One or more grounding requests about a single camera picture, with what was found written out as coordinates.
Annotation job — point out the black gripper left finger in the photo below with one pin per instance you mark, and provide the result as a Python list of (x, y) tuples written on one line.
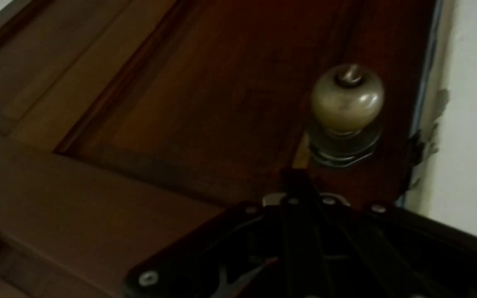
[(239, 253)]

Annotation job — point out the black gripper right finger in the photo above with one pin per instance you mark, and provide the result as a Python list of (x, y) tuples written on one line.
[(393, 258)]

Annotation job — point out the small brass lock turn button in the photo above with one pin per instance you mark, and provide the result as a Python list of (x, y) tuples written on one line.
[(350, 75)]

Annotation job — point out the dark brown wooden door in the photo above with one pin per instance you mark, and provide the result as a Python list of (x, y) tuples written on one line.
[(167, 121)]

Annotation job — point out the brass round door knob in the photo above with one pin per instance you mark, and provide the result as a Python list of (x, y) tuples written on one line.
[(347, 109)]

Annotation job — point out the white door frame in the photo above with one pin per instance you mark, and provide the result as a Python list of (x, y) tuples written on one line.
[(471, 109)]

